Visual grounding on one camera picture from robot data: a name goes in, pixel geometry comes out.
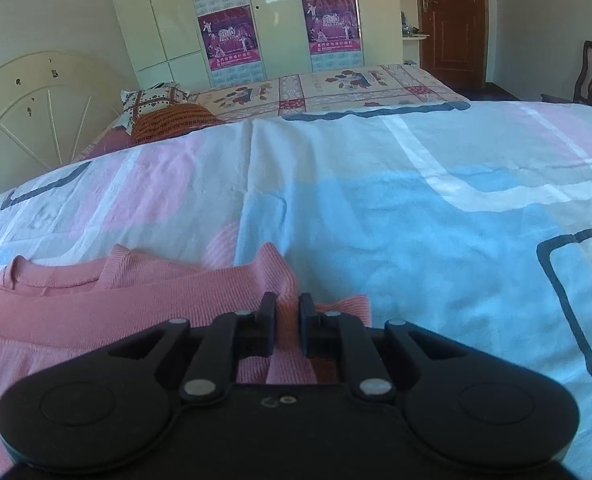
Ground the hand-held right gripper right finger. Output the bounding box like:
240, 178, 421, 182
298, 292, 474, 405

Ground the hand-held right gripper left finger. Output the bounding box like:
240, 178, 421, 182
105, 291, 279, 405

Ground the pink sweatshirt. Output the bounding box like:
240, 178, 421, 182
0, 242, 373, 480

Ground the patterned pastel bedsheet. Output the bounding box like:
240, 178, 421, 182
0, 100, 592, 480

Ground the orange knitted cushion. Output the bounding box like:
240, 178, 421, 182
131, 102, 228, 144

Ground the floral bedspread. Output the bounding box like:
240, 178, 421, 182
76, 63, 470, 162

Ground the patterned pillow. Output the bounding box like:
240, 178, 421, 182
120, 83, 198, 127

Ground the cream wardrobe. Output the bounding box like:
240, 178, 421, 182
103, 0, 423, 90

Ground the cream round headboard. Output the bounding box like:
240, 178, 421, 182
0, 51, 138, 204

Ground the cream corner shelf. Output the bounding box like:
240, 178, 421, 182
396, 0, 430, 69

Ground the brown wooden door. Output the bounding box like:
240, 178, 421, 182
413, 0, 490, 87

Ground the purple wall poster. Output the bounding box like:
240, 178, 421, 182
302, 0, 365, 72
197, 5, 268, 87

